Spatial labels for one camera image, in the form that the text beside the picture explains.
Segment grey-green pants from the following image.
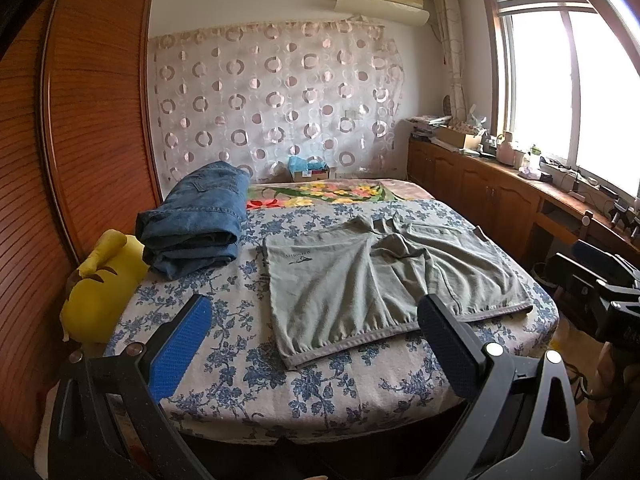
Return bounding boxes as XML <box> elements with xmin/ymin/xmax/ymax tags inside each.
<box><xmin>264</xmin><ymin>216</ymin><xmax>533</xmax><ymax>370</ymax></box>

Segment yellow plush toy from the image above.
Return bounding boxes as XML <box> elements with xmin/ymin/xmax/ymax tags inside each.
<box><xmin>60</xmin><ymin>229</ymin><xmax>149</xmax><ymax>344</ymax></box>

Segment folded blue jeans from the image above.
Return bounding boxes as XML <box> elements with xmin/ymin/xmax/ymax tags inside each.
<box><xmin>136</xmin><ymin>162</ymin><xmax>250</xmax><ymax>281</ymax></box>

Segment wooden sideboard cabinet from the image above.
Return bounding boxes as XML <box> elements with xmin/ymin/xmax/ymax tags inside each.
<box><xmin>407</xmin><ymin>138</ymin><xmax>639</xmax><ymax>270</ymax></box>

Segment colourful flower bedsheet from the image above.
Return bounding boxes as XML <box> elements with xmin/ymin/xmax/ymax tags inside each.
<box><xmin>246</xmin><ymin>179</ymin><xmax>433</xmax><ymax>210</ymax></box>

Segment pink white vase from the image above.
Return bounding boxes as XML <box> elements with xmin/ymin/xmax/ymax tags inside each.
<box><xmin>496</xmin><ymin>130</ymin><xmax>515</xmax><ymax>167</ymax></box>

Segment cardboard box on sideboard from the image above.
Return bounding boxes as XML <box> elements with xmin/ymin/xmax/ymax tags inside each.
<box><xmin>435</xmin><ymin>127</ymin><xmax>482</xmax><ymax>151</ymax></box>

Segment cardboard box with blue items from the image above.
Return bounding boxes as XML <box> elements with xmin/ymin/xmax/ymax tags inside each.
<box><xmin>288</xmin><ymin>156</ymin><xmax>335</xmax><ymax>182</ymax></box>

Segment circle-patterned sheer curtain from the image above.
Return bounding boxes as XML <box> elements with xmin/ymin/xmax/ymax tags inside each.
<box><xmin>150</xmin><ymin>20</ymin><xmax>405</xmax><ymax>188</ymax></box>

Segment side window curtain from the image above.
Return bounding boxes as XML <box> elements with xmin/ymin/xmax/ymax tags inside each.
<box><xmin>434</xmin><ymin>0</ymin><xmax>468</xmax><ymax>122</ymax></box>

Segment white air conditioner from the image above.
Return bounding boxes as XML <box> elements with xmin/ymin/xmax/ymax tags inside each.
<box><xmin>334</xmin><ymin>0</ymin><xmax>430</xmax><ymax>27</ymax></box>

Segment window with brown frame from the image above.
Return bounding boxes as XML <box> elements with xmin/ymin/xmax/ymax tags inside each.
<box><xmin>485</xmin><ymin>0</ymin><xmax>639</xmax><ymax>197</ymax></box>

